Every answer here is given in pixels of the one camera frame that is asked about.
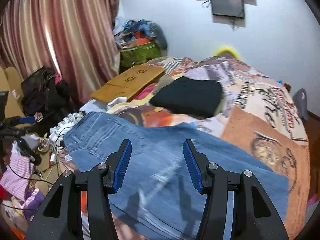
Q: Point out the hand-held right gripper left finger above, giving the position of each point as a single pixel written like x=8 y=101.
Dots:
x=122 y=165

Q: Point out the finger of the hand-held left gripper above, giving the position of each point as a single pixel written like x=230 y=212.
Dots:
x=15 y=133
x=26 y=120

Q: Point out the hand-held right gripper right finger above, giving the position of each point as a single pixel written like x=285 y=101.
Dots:
x=191 y=166

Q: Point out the blue jeans pants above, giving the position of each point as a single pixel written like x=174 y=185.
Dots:
x=160 y=155

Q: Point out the black folded pants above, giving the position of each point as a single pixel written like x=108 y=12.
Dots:
x=190 y=96

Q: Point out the tan cardboard sheet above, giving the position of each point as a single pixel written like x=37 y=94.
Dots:
x=12 y=85

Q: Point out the small round bowl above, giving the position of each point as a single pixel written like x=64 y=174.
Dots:
x=43 y=145

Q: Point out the pile of black clothes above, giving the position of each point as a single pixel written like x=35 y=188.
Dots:
x=55 y=97

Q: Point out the black chair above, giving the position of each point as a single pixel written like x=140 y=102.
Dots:
x=35 y=80

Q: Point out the pink striped cloth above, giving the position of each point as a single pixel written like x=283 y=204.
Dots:
x=17 y=177

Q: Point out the purple cloth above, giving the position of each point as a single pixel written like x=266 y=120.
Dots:
x=30 y=202

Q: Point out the printed blanket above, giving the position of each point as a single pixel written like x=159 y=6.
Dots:
x=262 y=135

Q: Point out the wooden lap desk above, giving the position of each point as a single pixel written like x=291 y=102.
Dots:
x=130 y=80

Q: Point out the pink striped curtain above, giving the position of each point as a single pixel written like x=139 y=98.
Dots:
x=62 y=30

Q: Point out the green patterned box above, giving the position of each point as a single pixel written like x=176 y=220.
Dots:
x=140 y=55

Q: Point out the yellow foam arch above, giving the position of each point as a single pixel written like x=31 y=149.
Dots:
x=227 y=51

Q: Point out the orange box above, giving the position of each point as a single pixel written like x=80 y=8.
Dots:
x=138 y=42

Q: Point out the grey plastic bag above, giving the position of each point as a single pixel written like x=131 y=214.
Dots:
x=300 y=102

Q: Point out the grey-green pillow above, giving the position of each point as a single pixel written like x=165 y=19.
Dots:
x=160 y=36

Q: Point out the wooden bed frame corner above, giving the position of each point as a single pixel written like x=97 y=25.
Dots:
x=288 y=87

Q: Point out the small black wall monitor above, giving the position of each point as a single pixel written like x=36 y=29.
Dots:
x=227 y=5

